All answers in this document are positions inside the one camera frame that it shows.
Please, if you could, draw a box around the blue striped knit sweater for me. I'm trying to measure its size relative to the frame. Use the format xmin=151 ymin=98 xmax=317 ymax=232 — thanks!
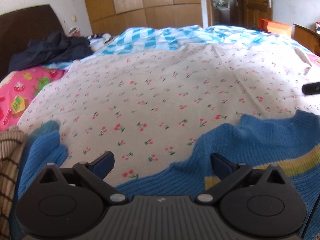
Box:
xmin=16 ymin=110 xmax=319 ymax=239

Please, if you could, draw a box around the dark navy clothing pile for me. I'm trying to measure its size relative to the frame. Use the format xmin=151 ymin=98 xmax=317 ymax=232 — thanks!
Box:
xmin=9 ymin=32 xmax=93 ymax=72

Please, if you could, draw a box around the orange box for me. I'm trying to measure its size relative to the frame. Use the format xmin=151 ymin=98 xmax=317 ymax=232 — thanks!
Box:
xmin=258 ymin=18 xmax=292 ymax=37

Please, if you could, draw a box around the beige brown striped garment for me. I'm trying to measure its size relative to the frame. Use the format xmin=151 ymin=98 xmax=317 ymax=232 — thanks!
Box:
xmin=0 ymin=125 xmax=28 ymax=239

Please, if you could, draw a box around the white cherry print bedsheet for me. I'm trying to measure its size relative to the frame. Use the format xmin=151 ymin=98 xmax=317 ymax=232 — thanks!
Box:
xmin=18 ymin=43 xmax=319 ymax=186

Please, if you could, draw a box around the wooden door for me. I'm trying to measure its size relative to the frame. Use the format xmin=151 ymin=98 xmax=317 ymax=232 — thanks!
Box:
xmin=241 ymin=0 xmax=273 ymax=29

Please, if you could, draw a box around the pink cartoon print bedsheet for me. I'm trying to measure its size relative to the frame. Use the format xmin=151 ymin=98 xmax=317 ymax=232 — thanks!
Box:
xmin=0 ymin=66 xmax=65 ymax=131

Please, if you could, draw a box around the pink cup on nightstand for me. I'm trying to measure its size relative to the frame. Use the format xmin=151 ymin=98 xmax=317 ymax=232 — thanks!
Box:
xmin=68 ymin=27 xmax=81 ymax=37

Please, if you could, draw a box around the blue white checkered quilt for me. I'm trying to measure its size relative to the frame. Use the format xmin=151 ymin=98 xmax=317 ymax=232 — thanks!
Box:
xmin=43 ymin=25 xmax=312 ymax=72

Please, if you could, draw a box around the dark brown headboard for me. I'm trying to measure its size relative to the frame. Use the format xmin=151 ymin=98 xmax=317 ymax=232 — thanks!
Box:
xmin=1 ymin=4 xmax=63 ymax=79

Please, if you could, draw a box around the wooden wardrobe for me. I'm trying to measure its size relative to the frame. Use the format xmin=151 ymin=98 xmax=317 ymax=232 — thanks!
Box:
xmin=85 ymin=0 xmax=202 ymax=35

